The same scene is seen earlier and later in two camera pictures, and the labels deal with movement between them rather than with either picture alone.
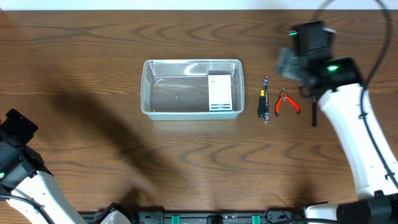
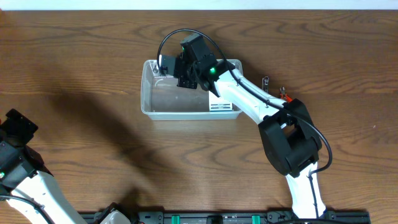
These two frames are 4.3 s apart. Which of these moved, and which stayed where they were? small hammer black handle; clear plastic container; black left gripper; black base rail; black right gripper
Moved: small hammer black handle; black right gripper
Stayed: black left gripper; clear plastic container; black base rail
